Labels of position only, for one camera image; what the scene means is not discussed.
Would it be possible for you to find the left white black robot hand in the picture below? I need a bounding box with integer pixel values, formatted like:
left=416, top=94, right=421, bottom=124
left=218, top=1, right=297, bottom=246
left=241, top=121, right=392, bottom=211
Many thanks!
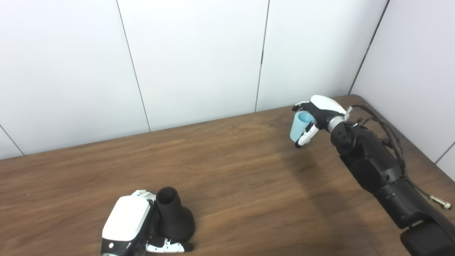
left=101, top=190, right=193, bottom=256

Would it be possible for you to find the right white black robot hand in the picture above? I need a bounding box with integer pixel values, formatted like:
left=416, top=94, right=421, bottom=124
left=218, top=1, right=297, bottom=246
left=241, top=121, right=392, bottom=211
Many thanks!
left=292, top=95, right=347, bottom=148

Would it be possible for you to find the light blue cylinder cup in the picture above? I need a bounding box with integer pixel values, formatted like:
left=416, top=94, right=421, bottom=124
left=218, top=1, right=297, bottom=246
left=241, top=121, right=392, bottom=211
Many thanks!
left=290, top=111, right=316, bottom=143

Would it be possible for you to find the black funnel-shaped vase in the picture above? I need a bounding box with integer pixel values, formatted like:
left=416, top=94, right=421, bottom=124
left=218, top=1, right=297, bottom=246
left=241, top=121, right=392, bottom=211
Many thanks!
left=156, top=187, right=196, bottom=243

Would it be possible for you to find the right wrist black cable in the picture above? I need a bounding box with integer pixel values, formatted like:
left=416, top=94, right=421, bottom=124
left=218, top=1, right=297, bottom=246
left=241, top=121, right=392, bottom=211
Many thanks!
left=344, top=104, right=452, bottom=210

